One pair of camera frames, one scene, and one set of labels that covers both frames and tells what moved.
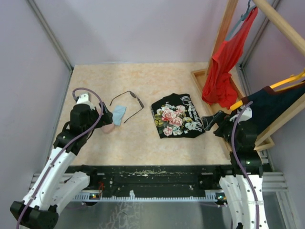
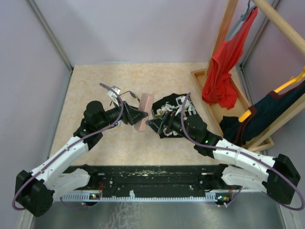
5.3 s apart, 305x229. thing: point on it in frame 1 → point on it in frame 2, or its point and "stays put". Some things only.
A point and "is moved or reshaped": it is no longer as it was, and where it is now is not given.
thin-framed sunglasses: [133, 95] stays put
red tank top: [219, 85] stays put
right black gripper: [210, 121] → [167, 119]
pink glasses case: [107, 129] is moved or reshaped
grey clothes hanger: [242, 18] stays put
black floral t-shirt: [176, 116] stays put
